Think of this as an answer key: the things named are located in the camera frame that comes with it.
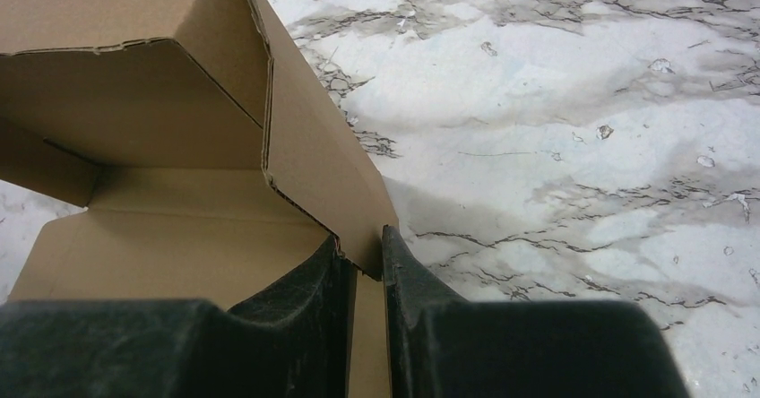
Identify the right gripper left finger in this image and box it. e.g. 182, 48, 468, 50
1, 237, 355, 397

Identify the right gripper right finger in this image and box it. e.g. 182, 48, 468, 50
382, 225, 688, 397

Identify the brown cardboard box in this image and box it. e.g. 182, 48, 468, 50
1, 0, 398, 397

